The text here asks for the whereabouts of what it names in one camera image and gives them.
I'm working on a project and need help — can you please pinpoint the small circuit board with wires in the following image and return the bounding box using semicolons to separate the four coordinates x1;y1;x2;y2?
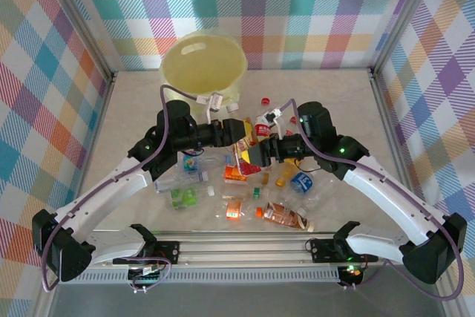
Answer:
127;264;166;294
338;264;364;290

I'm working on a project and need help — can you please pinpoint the red green label water bottle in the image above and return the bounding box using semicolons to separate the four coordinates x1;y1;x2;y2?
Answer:
254;97;275;140

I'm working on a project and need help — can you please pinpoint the grey slotted cable duct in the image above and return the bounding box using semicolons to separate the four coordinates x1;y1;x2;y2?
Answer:
58;270;342;285

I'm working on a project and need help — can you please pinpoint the clear bottle small green label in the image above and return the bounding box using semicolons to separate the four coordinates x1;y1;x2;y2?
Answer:
220;186;271;202

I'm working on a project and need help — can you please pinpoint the tall orange juice bottle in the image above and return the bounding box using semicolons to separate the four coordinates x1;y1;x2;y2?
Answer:
274;163;298;188

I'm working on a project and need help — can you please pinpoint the crushed blue label bottle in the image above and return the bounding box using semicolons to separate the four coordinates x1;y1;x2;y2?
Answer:
284;171;337;220

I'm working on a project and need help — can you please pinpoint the white bin with yellow bag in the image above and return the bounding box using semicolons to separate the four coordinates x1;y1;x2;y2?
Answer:
160;30;249;120

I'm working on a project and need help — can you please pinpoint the red yellow white label bottle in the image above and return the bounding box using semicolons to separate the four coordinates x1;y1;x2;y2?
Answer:
232;137;263;179

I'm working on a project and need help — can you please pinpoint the clear bottle with white cap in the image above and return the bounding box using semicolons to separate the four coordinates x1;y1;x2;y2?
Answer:
154;171;209;195

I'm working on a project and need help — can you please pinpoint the orange label bottle brown cap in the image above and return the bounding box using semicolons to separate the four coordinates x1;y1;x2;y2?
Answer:
222;163;271;186

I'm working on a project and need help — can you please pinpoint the colourful blue label clear bottle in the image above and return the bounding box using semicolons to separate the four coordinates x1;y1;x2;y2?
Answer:
177;151;233;174

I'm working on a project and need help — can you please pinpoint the aluminium frame post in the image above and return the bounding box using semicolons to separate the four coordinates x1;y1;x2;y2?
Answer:
369;0;446;75
36;0;118;82

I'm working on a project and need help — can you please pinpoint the aluminium side rail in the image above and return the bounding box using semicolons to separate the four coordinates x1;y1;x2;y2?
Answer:
369;66;446;221
65;70;119;221

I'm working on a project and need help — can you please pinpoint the long aluminium base rail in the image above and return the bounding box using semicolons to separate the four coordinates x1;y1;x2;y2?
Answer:
88;230;409;269

